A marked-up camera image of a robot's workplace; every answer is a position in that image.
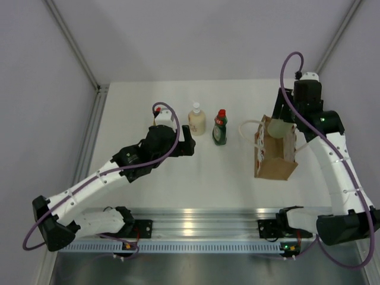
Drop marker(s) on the burlap canvas bag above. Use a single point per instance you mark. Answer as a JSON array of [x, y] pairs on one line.
[[274, 157]]

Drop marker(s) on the cream pump soap bottle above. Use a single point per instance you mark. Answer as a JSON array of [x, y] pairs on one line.
[[197, 120]]

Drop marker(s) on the grey slotted cable duct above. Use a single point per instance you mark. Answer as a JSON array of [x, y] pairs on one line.
[[170, 247]]

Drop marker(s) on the white rope bag handle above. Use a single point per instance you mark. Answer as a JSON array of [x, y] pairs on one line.
[[246, 134], [301, 148]]

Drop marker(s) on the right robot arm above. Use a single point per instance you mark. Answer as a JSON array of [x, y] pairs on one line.
[[353, 215]]

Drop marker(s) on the right aluminium frame post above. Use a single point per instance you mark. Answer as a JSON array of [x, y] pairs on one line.
[[339, 32]]

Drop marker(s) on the white capped bottle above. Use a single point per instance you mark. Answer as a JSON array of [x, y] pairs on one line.
[[278, 128]]

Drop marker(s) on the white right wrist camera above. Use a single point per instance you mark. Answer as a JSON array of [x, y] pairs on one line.
[[299, 75]]

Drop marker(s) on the aluminium frame post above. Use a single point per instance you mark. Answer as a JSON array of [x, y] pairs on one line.
[[71, 41], [339, 32]]

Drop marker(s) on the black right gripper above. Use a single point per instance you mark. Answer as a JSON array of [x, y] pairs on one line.
[[282, 100]]

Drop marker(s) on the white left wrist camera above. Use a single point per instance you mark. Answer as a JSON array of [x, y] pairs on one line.
[[166, 118]]

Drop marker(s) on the aluminium mounting rail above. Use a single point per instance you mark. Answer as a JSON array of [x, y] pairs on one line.
[[204, 224]]

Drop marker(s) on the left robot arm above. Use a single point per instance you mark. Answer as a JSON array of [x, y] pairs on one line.
[[66, 217]]

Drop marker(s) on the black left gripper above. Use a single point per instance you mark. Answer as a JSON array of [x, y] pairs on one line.
[[185, 148]]

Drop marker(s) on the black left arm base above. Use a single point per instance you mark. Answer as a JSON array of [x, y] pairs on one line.
[[142, 229]]

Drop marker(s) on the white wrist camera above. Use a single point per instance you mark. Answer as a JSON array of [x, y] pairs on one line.
[[299, 75], [166, 118]]

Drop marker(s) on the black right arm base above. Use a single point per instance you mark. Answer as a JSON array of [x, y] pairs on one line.
[[269, 230]]

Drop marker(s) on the green dish soap bottle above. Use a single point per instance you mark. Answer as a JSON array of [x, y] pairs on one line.
[[219, 129]]

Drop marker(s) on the left aluminium frame post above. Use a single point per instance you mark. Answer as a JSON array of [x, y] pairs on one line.
[[71, 41]]

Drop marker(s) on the yellow dish soap bottle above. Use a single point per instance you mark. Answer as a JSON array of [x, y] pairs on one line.
[[156, 113]]

